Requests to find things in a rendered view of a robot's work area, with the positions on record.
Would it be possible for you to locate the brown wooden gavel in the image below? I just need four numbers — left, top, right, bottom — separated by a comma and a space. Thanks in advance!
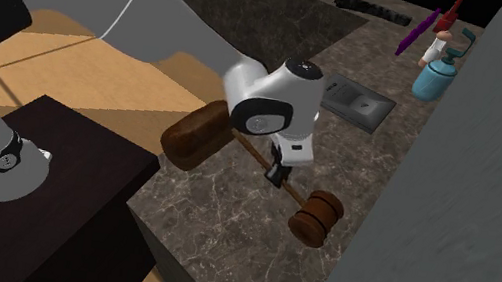
217, 127, 355, 252

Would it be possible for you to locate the brown bread loaf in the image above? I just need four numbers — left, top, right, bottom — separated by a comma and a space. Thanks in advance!
156, 92, 241, 178

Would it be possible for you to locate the grey flat kitchen scale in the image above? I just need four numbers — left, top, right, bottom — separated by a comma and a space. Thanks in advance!
317, 71, 401, 139

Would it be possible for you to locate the light blue spray bottle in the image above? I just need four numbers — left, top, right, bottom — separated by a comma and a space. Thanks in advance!
409, 21, 479, 109

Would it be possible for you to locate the black long flat strip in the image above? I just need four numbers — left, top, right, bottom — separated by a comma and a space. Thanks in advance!
331, 0, 415, 28

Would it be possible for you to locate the purple stick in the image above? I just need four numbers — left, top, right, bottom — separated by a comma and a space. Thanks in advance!
393, 3, 442, 62

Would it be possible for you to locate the white coated figurine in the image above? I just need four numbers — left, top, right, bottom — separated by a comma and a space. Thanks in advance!
417, 27, 455, 73

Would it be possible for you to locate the dark robot stand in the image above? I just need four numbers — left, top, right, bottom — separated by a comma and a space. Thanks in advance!
0, 88, 179, 282

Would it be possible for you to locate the red tool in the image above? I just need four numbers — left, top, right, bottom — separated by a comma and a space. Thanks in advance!
432, 0, 467, 37

